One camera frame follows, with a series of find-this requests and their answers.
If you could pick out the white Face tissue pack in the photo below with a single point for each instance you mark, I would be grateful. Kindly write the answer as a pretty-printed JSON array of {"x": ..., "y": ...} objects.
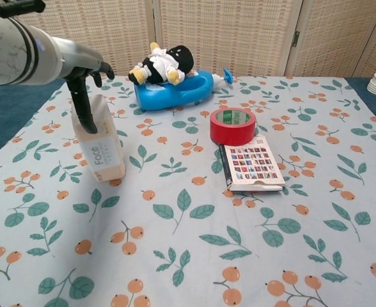
[{"x": 103, "y": 156}]

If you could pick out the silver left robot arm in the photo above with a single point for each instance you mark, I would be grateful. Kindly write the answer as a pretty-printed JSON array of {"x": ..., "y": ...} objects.
[{"x": 12, "y": 54}]

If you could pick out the book with photo grid cover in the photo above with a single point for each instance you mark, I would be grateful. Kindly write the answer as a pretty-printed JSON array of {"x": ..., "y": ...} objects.
[{"x": 255, "y": 166}]

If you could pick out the woven folding screen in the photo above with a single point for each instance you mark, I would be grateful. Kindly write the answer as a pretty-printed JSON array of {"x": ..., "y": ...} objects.
[{"x": 207, "y": 35}]

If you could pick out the black and silver left hand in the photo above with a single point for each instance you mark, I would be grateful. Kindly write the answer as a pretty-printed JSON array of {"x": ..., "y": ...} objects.
[{"x": 76, "y": 57}]

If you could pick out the brass screen hinge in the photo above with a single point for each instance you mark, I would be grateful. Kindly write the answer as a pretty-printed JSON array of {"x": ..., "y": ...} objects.
[{"x": 296, "y": 39}]

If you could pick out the black and white plush toy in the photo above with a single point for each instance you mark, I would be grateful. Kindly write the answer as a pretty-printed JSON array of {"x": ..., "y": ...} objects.
[{"x": 162, "y": 65}]

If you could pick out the fruit and leaf print tablecloth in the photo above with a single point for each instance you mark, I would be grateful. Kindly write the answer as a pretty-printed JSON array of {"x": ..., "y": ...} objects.
[{"x": 188, "y": 224}]

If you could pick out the blue detergent pump bottle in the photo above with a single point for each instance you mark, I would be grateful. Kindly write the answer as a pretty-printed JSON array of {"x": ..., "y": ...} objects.
[{"x": 162, "y": 96}]

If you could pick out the red tape roll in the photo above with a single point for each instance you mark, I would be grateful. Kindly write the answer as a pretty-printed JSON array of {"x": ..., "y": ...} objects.
[{"x": 231, "y": 132}]

